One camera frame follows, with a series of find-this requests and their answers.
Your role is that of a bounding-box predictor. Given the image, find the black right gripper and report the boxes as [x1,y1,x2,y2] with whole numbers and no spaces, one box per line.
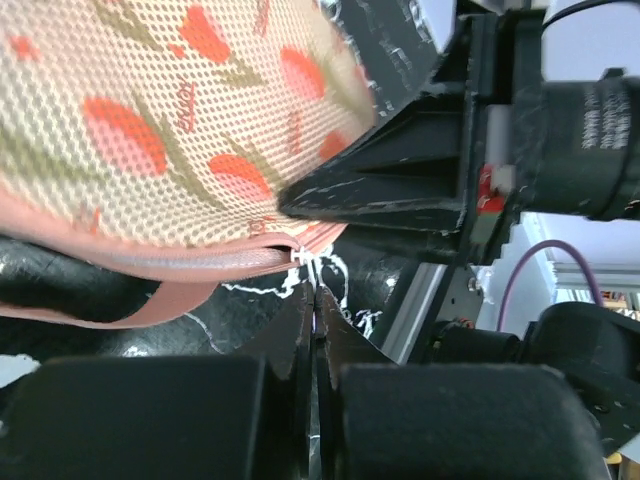
[429,10,639,265]

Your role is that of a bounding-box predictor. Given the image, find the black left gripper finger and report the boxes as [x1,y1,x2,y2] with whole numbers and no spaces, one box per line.
[1,285,313,479]
[315,288,609,479]
[278,94,468,232]

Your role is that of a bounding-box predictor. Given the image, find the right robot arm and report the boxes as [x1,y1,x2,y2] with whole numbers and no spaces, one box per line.
[422,10,639,453]

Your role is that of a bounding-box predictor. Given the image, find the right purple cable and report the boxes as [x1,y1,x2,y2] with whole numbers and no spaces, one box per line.
[496,239,605,332]

